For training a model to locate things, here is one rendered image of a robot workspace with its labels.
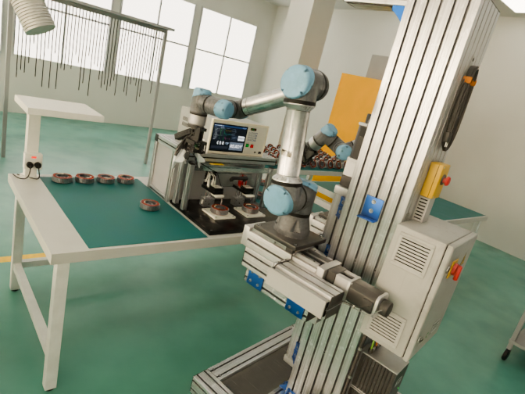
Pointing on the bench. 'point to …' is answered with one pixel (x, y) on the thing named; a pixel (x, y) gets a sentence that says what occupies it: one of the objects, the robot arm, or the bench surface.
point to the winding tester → (258, 137)
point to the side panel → (161, 170)
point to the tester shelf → (215, 153)
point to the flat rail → (240, 167)
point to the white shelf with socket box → (37, 108)
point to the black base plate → (216, 227)
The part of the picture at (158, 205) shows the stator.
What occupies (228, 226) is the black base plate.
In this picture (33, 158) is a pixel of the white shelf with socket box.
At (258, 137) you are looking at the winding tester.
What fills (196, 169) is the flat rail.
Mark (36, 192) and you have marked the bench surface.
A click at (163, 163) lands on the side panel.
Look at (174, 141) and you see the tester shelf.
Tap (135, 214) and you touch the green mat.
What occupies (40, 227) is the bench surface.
